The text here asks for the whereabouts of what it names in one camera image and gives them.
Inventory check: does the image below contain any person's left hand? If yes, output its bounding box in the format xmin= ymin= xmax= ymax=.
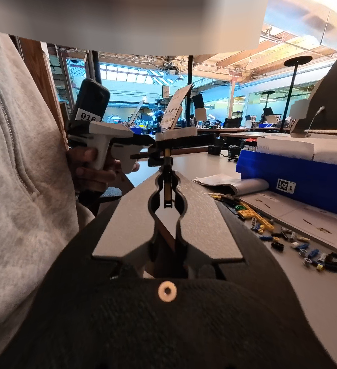
xmin=66 ymin=145 xmax=140 ymax=194

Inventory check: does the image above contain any grey hoodie person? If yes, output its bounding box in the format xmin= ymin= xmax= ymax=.
xmin=0 ymin=29 xmax=95 ymax=369

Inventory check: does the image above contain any dark cardboard panel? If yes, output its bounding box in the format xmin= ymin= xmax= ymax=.
xmin=291 ymin=37 xmax=337 ymax=136

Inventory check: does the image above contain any wooden partition post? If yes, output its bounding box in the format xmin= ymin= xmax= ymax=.
xmin=18 ymin=37 xmax=68 ymax=150

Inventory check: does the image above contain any dark office chair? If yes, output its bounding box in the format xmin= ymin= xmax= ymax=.
xmin=77 ymin=186 xmax=122 ymax=215

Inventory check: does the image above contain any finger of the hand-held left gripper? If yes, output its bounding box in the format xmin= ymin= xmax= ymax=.
xmin=89 ymin=122 xmax=157 ymax=150

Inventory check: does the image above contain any black vertical pole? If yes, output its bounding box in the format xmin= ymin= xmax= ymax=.
xmin=92 ymin=50 xmax=102 ymax=84
xmin=187 ymin=55 xmax=194 ymax=127

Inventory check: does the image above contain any black lego beam assembly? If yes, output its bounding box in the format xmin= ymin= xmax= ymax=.
xmin=130 ymin=124 xmax=224 ymax=168

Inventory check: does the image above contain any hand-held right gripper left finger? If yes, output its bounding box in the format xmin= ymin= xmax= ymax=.
xmin=92 ymin=170 xmax=161 ymax=271

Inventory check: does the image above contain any lego instruction booklet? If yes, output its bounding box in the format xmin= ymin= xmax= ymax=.
xmin=192 ymin=174 xmax=337 ymax=254

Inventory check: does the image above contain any scatter of small lego pins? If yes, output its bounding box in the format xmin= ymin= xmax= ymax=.
xmin=258 ymin=226 xmax=337 ymax=274

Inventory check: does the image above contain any blue storage bin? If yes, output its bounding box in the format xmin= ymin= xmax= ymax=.
xmin=235 ymin=149 xmax=337 ymax=218

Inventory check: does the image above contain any white ceiling projector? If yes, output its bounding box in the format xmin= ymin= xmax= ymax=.
xmin=163 ymin=69 xmax=184 ymax=81

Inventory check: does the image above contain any printed paper sheet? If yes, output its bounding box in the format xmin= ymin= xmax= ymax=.
xmin=160 ymin=84 xmax=195 ymax=130

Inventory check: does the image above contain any white cardboard box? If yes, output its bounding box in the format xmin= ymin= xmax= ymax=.
xmin=256 ymin=136 xmax=337 ymax=168

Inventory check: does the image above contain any black disc floor lamp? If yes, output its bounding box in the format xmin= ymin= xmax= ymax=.
xmin=280 ymin=55 xmax=313 ymax=133
xmin=262 ymin=90 xmax=275 ymax=110

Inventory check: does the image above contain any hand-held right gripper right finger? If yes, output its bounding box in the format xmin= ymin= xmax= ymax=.
xmin=174 ymin=170 xmax=244 ymax=270

